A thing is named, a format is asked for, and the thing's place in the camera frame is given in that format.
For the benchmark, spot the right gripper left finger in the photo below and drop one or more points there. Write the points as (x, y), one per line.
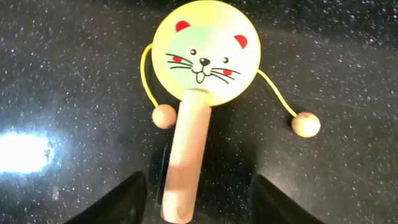
(124, 202)

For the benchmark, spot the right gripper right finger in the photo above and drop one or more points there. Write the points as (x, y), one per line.
(273, 208)

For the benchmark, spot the yellow wooden rattle drum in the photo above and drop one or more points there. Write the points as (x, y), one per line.
(205, 53)

